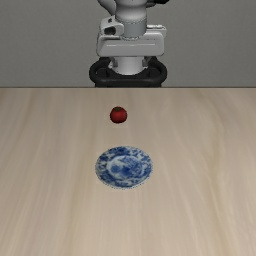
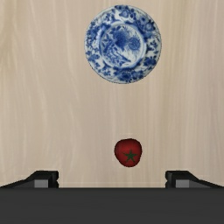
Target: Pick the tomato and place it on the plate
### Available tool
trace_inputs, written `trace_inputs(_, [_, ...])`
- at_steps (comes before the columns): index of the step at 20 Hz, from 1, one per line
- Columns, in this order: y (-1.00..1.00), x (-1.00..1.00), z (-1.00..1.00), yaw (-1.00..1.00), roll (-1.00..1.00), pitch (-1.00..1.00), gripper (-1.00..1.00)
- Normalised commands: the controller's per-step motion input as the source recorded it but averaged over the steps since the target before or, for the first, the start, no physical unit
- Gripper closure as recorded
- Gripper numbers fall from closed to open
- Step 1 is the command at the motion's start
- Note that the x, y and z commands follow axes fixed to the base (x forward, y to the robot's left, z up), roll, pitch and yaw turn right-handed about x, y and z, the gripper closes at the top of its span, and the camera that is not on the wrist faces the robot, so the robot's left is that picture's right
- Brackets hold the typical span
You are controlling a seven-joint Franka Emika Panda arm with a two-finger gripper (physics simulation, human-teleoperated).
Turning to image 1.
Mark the blue and white patterned plate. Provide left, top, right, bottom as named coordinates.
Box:
left=94, top=145, right=154, bottom=190

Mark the red tomato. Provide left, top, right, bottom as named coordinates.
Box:
left=109, top=105, right=129, bottom=125

